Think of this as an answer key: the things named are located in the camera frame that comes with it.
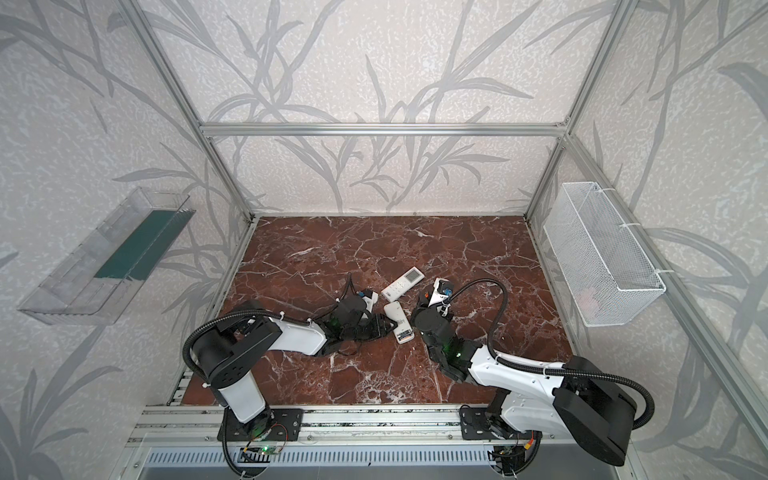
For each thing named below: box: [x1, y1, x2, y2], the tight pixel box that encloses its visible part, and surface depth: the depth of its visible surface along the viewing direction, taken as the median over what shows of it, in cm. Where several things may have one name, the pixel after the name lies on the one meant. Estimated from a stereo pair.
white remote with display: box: [381, 266, 425, 302], surface depth 101 cm
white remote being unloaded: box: [384, 301, 415, 345], surface depth 91 cm
